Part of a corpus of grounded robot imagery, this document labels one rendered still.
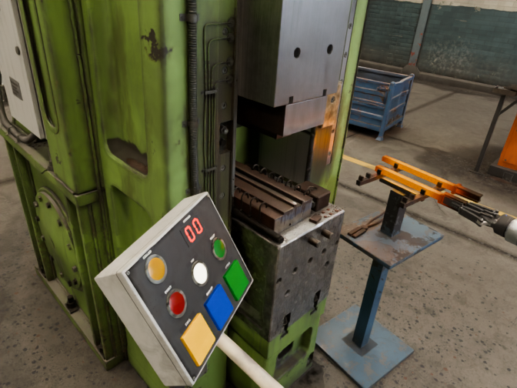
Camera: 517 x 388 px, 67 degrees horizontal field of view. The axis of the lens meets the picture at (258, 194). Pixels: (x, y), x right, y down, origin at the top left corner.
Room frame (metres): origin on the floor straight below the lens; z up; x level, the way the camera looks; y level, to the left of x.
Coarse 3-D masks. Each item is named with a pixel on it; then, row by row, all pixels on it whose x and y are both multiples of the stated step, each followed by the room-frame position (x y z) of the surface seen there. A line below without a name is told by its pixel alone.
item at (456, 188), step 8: (384, 160) 1.66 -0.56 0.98; (392, 160) 1.63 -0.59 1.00; (400, 168) 1.59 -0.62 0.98; (408, 168) 1.57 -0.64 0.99; (416, 168) 1.56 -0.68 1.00; (424, 176) 1.50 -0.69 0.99; (432, 176) 1.49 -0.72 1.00; (448, 184) 1.42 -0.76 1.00; (456, 184) 1.42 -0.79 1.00; (456, 192) 1.39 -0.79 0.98; (464, 192) 1.38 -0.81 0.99; (472, 192) 1.35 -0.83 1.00; (472, 200) 1.34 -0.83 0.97; (480, 200) 1.34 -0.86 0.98
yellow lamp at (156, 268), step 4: (152, 260) 0.60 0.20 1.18; (156, 260) 0.60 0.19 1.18; (160, 260) 0.61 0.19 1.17; (148, 264) 0.59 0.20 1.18; (152, 264) 0.59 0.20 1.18; (156, 264) 0.60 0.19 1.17; (160, 264) 0.61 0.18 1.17; (148, 268) 0.58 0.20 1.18; (152, 268) 0.59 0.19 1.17; (156, 268) 0.59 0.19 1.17; (160, 268) 0.60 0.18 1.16; (164, 268) 0.61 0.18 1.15; (148, 272) 0.57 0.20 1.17; (152, 272) 0.58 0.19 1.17; (156, 272) 0.59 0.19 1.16; (160, 272) 0.59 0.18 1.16; (164, 272) 0.60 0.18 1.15; (152, 276) 0.57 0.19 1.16; (156, 276) 0.58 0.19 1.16; (160, 276) 0.59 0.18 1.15
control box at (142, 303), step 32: (160, 224) 0.73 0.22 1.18; (192, 224) 0.74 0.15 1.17; (224, 224) 0.84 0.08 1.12; (128, 256) 0.60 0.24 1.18; (160, 256) 0.62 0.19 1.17; (192, 256) 0.69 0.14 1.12; (224, 256) 0.77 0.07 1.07; (128, 288) 0.53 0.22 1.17; (160, 288) 0.57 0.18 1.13; (192, 288) 0.64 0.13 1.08; (224, 288) 0.71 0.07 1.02; (128, 320) 0.53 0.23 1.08; (160, 320) 0.53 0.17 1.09; (160, 352) 0.51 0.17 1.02; (192, 384) 0.49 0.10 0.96
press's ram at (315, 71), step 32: (256, 0) 1.12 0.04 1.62; (288, 0) 1.07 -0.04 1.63; (320, 0) 1.17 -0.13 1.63; (256, 32) 1.11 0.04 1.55; (288, 32) 1.08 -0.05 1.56; (320, 32) 1.18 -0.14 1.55; (256, 64) 1.11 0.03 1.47; (288, 64) 1.09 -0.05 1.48; (320, 64) 1.19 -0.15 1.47; (256, 96) 1.10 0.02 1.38; (288, 96) 1.10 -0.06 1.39; (320, 96) 1.21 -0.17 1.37
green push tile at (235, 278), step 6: (234, 264) 0.77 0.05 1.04; (228, 270) 0.75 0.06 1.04; (234, 270) 0.76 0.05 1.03; (240, 270) 0.78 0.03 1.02; (222, 276) 0.73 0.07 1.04; (228, 276) 0.73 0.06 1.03; (234, 276) 0.75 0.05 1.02; (240, 276) 0.77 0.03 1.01; (228, 282) 0.72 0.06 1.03; (234, 282) 0.74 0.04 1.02; (240, 282) 0.76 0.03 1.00; (246, 282) 0.77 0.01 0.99; (228, 288) 0.72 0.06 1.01; (234, 288) 0.73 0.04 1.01; (240, 288) 0.74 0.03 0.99; (234, 294) 0.72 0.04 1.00; (240, 294) 0.73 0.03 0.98
